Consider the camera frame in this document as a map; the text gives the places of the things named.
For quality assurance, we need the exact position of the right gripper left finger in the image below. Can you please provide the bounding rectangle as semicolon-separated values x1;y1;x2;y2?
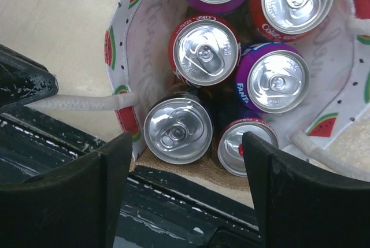
1;132;132;247

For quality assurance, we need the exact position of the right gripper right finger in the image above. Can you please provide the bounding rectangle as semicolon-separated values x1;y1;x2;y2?
242;132;369;247

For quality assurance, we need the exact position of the watermelon print canvas bag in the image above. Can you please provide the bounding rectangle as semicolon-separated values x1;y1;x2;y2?
38;0;369;191

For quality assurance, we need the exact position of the silver blue red can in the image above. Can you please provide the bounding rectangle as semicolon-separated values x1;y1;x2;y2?
217;109;279;177

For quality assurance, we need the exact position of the dark black soda can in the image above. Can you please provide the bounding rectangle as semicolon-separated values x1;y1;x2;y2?
143;83;214;165

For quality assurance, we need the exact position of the purple fanta can centre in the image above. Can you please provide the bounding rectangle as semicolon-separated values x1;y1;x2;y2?
235;42;310;114

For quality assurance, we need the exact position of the red coke can centre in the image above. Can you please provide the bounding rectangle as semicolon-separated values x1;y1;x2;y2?
168;14;241;88

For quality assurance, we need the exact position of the red coke can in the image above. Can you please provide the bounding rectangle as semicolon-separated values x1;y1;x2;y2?
168;14;241;88
246;0;334;43

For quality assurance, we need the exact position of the red coke can far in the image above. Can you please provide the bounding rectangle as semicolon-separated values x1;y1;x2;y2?
246;0;334;43

